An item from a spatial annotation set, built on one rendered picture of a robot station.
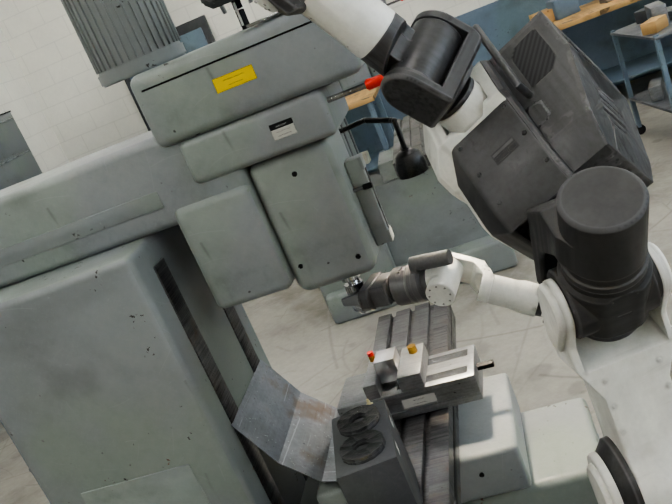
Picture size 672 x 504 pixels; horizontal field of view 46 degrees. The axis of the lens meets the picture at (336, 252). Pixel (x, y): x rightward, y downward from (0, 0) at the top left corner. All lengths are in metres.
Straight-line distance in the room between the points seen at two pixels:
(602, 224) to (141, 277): 1.03
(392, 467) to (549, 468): 0.58
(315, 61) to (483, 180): 0.49
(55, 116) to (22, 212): 7.47
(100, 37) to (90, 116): 7.44
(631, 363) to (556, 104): 0.41
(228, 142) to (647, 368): 0.93
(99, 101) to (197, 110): 7.45
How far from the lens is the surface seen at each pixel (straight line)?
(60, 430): 2.00
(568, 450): 2.02
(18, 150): 7.45
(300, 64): 1.61
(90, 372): 1.88
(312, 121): 1.63
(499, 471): 1.91
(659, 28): 5.92
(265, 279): 1.76
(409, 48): 1.29
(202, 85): 1.66
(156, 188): 1.77
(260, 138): 1.66
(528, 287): 1.74
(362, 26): 1.25
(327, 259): 1.74
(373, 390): 1.92
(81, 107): 9.22
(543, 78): 1.32
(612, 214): 1.04
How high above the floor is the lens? 1.90
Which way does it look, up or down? 17 degrees down
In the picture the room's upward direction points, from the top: 23 degrees counter-clockwise
